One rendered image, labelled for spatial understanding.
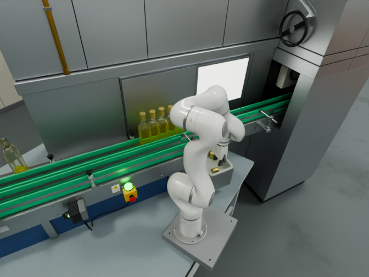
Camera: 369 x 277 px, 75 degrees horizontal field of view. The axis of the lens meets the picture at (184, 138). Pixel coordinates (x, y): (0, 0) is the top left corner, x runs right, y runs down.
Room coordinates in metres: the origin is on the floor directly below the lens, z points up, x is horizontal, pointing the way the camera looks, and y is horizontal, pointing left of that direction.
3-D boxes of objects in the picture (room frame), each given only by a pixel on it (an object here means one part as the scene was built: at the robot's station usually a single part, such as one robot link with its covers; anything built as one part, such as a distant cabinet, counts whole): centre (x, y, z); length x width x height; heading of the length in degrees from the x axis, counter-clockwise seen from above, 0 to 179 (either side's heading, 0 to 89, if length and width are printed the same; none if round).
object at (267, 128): (1.43, -0.59, 1.07); 0.17 x 0.05 x 0.23; 30
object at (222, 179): (1.11, -0.17, 0.92); 0.27 x 0.17 x 0.15; 30
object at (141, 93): (1.41, -0.03, 1.32); 0.90 x 0.03 x 0.34; 120
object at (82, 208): (0.70, 0.54, 0.96); 0.08 x 0.08 x 0.08; 30
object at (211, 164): (1.09, -0.19, 0.97); 0.22 x 0.17 x 0.09; 30
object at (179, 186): (0.73, -0.02, 1.11); 0.19 x 0.12 x 0.24; 63
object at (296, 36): (1.65, -0.67, 1.66); 0.21 x 0.05 x 0.21; 30
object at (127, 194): (0.84, 0.30, 0.96); 0.07 x 0.07 x 0.07; 30
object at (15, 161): (0.86, 0.88, 1.18); 0.06 x 0.06 x 0.26; 25
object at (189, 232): (0.72, -0.05, 0.90); 0.19 x 0.19 x 0.18
